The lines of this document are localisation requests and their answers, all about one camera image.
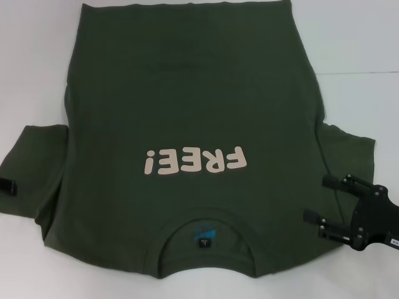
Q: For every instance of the dark green FREE t-shirt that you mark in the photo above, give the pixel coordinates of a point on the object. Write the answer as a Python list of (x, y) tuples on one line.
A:
[(193, 109)]

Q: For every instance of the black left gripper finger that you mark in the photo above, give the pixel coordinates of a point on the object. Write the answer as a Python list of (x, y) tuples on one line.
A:
[(7, 186)]

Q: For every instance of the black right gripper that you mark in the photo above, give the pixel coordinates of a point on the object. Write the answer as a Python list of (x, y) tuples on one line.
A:
[(378, 218)]

